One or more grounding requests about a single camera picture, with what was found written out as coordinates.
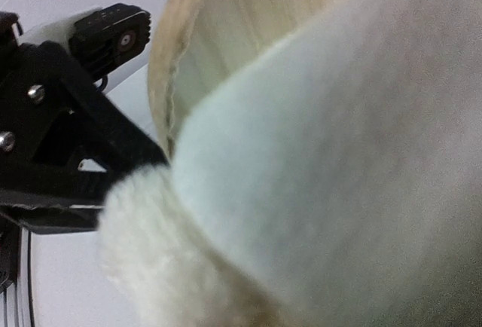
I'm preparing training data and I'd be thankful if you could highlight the large bear print cushion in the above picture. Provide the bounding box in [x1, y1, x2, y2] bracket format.
[99, 0, 481, 326]

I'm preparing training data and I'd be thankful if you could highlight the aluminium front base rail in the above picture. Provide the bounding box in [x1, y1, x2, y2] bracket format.
[0, 219, 35, 327]

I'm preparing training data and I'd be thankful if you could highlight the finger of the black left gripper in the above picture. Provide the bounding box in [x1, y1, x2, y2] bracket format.
[1, 41, 167, 234]

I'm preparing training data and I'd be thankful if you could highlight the wooden pet bed frame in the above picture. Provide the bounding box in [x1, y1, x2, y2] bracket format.
[148, 0, 333, 154]

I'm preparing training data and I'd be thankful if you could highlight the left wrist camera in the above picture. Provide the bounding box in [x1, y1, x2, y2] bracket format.
[19, 3, 151, 91]

